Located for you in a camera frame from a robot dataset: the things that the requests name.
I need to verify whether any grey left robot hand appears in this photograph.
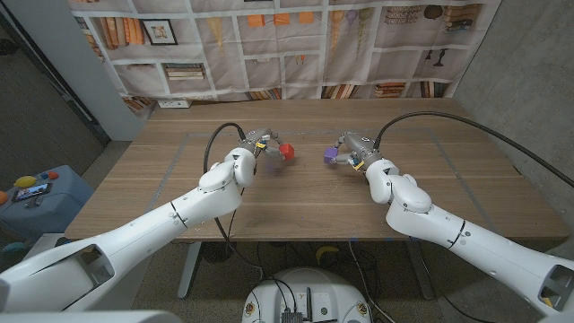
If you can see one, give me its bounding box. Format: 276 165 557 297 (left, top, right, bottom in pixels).
239 127 284 162

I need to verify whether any printed bookshelf backdrop cloth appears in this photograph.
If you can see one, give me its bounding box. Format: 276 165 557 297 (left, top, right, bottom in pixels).
66 0 502 118

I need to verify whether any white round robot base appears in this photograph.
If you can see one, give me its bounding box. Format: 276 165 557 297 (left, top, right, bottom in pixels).
240 266 373 323

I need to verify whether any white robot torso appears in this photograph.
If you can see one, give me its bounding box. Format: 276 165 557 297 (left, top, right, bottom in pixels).
0 310 183 323

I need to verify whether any grey table leg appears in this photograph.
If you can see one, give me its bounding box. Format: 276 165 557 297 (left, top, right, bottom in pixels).
405 240 435 301

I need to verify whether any yellow banana toy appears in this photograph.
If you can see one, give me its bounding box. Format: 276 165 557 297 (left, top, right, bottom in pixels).
315 245 341 265

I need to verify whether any black smartphone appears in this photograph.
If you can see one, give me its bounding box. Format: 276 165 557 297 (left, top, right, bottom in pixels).
12 182 54 203

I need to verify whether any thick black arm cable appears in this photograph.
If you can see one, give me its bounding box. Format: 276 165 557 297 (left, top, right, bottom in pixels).
203 122 265 275
374 110 574 188

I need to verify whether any black round fan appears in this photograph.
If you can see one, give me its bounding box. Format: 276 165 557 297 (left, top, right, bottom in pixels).
200 240 238 265

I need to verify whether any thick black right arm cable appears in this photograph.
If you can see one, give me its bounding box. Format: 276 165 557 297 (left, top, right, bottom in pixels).
374 110 574 188

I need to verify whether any white table leg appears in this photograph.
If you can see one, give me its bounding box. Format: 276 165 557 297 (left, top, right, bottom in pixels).
177 240 203 300

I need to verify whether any blue-grey storage box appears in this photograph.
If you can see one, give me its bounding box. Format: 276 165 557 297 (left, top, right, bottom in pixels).
0 164 95 241

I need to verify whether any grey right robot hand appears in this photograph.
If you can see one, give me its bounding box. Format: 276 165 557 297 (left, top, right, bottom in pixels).
334 131 382 170

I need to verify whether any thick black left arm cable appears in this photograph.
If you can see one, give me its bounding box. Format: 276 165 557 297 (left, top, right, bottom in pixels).
203 122 265 275

